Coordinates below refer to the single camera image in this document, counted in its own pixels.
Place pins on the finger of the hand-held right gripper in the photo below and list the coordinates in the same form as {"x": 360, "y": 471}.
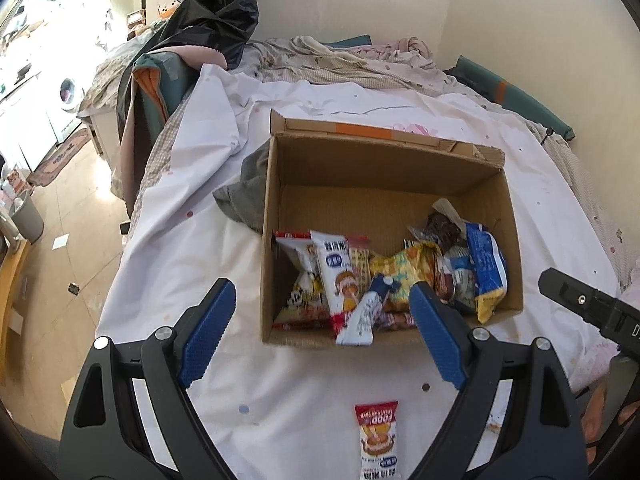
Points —
{"x": 575, "y": 297}

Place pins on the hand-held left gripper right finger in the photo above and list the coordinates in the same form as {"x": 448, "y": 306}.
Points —
{"x": 440, "y": 340}

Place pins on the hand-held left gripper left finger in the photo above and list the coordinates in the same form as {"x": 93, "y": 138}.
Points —
{"x": 210, "y": 330}

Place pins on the yellow snack packet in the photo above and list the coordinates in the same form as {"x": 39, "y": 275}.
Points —
{"x": 400, "y": 265}

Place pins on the cardboard box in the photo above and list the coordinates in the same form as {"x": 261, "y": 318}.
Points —
{"x": 375, "y": 170}

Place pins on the grey blue snack packet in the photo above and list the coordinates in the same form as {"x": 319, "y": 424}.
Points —
{"x": 457, "y": 272}

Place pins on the white blue snack packet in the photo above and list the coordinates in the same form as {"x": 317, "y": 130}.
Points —
{"x": 362, "y": 315}

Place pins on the red edged cartoon snack packet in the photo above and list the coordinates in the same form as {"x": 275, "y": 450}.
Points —
{"x": 300, "y": 265}

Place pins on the brown snack packet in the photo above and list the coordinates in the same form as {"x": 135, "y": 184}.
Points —
{"x": 442, "y": 225}

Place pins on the red white snack packet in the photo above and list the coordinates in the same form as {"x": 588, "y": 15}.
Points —
{"x": 376, "y": 440}

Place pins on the long white cartoon snack packet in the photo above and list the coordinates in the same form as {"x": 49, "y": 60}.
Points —
{"x": 340, "y": 270}

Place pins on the grey cloth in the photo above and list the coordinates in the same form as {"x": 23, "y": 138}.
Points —
{"x": 245, "y": 195}

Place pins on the white paper sheet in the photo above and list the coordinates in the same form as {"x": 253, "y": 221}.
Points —
{"x": 62, "y": 241}

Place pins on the teal mat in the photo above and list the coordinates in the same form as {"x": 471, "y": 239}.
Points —
{"x": 515, "y": 95}

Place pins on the grey waste bin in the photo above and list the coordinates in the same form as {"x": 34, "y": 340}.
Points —
{"x": 30, "y": 217}

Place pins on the white cabinet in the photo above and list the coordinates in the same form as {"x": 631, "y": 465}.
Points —
{"x": 102, "y": 127}

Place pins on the patterned floor rug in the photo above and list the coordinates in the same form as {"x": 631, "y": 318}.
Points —
{"x": 57, "y": 157}

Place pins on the teal orange cushion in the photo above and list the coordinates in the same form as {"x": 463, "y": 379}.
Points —
{"x": 170, "y": 75}

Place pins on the white washing machine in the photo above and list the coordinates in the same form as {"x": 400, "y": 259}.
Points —
{"x": 67, "y": 95}

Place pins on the pink cloth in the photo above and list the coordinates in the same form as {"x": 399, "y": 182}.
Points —
{"x": 200, "y": 55}

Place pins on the crumpled floral blanket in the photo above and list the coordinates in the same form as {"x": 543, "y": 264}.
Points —
{"x": 350, "y": 65}

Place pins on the teal pillow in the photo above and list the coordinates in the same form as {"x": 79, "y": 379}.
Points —
{"x": 345, "y": 42}

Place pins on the black plastic bag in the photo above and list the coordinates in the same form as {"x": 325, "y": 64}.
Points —
{"x": 215, "y": 15}

